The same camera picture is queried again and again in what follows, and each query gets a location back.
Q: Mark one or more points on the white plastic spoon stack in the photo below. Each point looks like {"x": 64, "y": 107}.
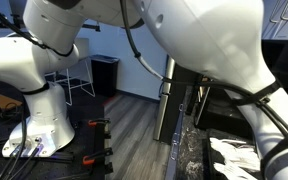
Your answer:
{"x": 230, "y": 171}

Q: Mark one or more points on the black refrigerator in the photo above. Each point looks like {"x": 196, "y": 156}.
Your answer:
{"x": 179, "y": 113}

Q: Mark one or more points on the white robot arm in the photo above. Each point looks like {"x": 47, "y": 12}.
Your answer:
{"x": 200, "y": 33}

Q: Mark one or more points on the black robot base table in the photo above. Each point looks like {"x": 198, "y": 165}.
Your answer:
{"x": 84, "y": 140}

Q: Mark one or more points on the pale upper cabinet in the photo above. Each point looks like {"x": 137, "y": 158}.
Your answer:
{"x": 284, "y": 30}

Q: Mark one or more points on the black trash bin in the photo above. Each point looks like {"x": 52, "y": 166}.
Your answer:
{"x": 104, "y": 75}

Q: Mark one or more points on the blue base cabinet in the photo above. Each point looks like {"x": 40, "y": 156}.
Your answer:
{"x": 170, "y": 166}

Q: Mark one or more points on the white plastic knife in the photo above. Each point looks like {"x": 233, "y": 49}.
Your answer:
{"x": 234, "y": 141}

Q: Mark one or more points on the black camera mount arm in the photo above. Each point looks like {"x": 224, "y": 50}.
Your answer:
{"x": 92, "y": 27}

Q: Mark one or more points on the orange black bar clamp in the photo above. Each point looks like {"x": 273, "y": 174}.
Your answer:
{"x": 97, "y": 122}
{"x": 95, "y": 157}

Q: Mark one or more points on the white chair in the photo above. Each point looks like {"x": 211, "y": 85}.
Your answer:
{"x": 84, "y": 46}

